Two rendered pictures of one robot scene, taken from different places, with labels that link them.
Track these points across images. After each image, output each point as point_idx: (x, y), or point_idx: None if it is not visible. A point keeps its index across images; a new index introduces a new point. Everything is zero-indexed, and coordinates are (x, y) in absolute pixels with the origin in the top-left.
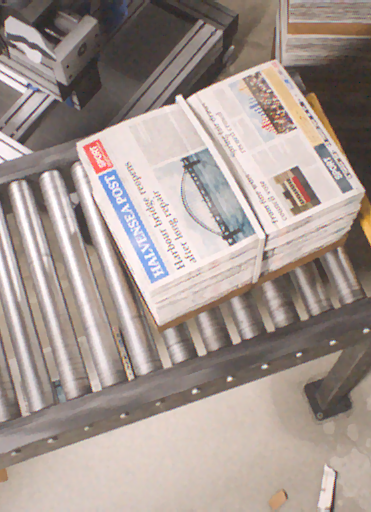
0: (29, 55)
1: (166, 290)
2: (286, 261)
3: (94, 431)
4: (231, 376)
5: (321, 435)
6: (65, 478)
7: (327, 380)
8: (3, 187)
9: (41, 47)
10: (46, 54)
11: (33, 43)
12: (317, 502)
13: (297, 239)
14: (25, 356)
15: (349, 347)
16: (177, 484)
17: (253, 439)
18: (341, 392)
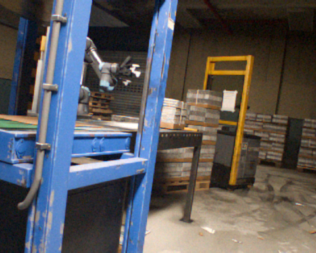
0: (136, 75)
1: (177, 104)
2: (181, 122)
3: (176, 142)
4: (189, 134)
5: (193, 224)
6: (144, 246)
7: (187, 200)
8: None
9: (142, 70)
10: (143, 71)
11: (140, 70)
12: (209, 232)
13: (183, 112)
14: None
15: (192, 165)
16: (175, 238)
17: (181, 228)
18: (191, 203)
